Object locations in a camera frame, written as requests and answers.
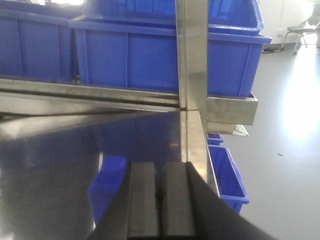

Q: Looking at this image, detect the blue bin at left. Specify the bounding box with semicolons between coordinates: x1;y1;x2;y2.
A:
0;5;80;82

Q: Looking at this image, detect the grey office chair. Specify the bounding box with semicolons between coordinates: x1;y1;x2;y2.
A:
280;1;320;55

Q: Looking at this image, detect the blue bin stacked on top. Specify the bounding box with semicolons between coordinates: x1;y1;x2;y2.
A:
82;0;264;36

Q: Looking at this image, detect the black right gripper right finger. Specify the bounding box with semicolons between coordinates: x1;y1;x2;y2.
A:
162;162;273;240

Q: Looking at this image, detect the large blue bin on shelf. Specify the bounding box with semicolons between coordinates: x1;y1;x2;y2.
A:
69;20;271;97

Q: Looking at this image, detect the stainless steel shelf frame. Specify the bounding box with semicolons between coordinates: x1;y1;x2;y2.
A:
0;0;258;191

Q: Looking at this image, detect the blue plastic block part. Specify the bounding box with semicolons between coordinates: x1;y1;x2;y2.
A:
88;155;128;224

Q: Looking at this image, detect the small blue bin behind lower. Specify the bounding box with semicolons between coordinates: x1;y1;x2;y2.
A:
207;133;224;146

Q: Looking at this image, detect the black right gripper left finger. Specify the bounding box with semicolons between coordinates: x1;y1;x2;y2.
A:
92;162;160;240

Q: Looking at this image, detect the lower blue bin near floor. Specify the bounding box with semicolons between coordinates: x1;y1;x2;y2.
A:
208;145;250;213

